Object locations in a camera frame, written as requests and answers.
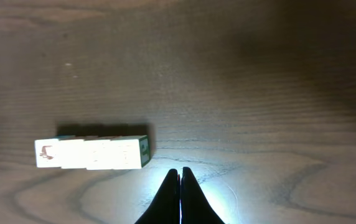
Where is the wooden block drawing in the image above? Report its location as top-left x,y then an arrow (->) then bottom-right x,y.
84,137 -> 111,170

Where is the wooden block with drawing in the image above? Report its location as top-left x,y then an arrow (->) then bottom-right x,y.
111,135 -> 151,170

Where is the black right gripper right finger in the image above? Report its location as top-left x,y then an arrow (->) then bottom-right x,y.
180,167 -> 224,224

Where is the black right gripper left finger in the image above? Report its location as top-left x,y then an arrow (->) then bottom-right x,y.
135,169 -> 180,224

